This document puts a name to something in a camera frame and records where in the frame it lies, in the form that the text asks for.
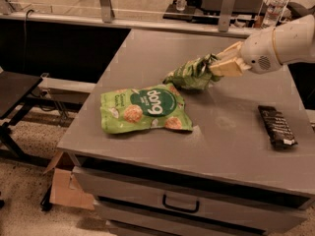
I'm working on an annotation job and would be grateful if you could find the black tray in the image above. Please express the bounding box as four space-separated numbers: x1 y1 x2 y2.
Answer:
162 4 196 22

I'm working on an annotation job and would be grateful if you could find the black side table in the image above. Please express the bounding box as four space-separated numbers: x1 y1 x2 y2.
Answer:
0 71 49 167

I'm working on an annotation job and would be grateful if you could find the brown cardboard box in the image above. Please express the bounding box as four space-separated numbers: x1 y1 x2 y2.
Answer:
43 151 95 210

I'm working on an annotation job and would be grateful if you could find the green jalapeno chip bag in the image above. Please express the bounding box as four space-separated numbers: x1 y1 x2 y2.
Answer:
163 54 221 90

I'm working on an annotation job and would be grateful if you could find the black cable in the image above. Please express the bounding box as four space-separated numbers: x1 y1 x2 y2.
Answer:
21 9 35 73

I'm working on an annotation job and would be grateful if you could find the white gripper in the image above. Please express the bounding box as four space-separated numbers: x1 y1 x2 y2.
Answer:
210 28 282 77

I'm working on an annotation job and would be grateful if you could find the metal rail frame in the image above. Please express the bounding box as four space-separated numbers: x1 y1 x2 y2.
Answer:
1 0 257 38

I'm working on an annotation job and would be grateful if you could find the green rice chip bag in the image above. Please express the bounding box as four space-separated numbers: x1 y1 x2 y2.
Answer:
100 84 193 134

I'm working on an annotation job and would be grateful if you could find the grey top drawer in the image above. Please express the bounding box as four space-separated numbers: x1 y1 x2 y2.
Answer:
73 167 306 235

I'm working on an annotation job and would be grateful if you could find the black drawer handle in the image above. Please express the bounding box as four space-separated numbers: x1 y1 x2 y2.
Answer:
161 195 200 213

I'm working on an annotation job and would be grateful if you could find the clear water bottle right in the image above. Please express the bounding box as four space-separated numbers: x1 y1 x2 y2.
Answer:
261 0 286 29

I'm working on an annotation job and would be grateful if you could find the black snack bar wrapper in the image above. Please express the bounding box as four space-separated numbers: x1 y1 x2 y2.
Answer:
258 105 297 149

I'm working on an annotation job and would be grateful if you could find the grey lower drawer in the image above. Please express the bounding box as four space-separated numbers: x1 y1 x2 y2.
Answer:
93 199 274 236

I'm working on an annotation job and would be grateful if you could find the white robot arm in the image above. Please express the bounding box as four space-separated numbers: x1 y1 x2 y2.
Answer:
210 15 315 77

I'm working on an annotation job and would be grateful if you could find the grey drawer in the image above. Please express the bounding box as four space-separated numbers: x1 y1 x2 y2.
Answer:
93 199 274 236
73 167 306 235

